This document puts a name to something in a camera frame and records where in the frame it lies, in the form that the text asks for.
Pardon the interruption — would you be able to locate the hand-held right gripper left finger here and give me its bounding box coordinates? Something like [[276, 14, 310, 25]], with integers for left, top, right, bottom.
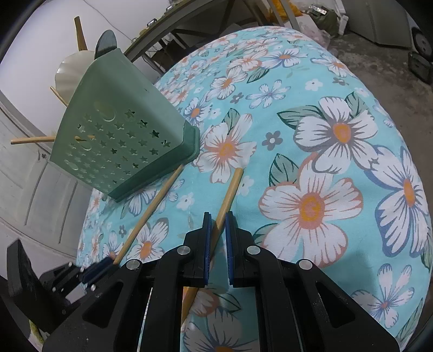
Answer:
[[42, 212, 212, 352]]

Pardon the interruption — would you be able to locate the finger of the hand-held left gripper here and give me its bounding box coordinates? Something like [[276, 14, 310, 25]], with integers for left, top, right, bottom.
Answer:
[[60, 264, 121, 306], [39, 256, 118, 289]]

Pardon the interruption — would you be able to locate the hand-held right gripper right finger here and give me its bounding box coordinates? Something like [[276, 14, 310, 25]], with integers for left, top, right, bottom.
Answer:
[[225, 210, 400, 352]]

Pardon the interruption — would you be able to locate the green perforated utensil holder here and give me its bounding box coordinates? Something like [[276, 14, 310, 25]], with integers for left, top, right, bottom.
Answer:
[[49, 47, 201, 203]]

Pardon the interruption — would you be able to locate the white panelled door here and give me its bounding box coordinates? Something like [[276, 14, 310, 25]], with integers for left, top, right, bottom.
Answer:
[[0, 91, 95, 258]]

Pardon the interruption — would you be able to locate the blue floral tablecloth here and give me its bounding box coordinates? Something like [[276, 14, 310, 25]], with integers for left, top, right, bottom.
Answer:
[[76, 27, 433, 352]]

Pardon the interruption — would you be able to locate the grey desk with metal legs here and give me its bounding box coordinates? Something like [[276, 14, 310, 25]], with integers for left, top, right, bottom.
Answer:
[[123, 0, 301, 73]]

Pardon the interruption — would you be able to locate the pink plastic bag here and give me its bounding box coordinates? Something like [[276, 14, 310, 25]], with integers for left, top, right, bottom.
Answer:
[[299, 14, 330, 44]]

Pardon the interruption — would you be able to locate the olive green bag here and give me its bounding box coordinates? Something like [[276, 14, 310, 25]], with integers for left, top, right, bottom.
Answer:
[[309, 5, 339, 36]]

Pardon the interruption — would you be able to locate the yellow plastic bag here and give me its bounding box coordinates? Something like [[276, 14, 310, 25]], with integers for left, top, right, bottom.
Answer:
[[267, 0, 301, 17]]

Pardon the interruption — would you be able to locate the black box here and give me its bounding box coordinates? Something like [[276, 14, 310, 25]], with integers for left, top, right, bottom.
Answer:
[[408, 52, 433, 85]]

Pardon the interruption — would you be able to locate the grey cabinet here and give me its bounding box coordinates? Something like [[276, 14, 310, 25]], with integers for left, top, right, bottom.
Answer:
[[348, 0, 411, 46]]

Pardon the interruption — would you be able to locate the black wheel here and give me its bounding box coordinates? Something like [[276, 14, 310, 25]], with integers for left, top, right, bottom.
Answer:
[[411, 27, 430, 56]]

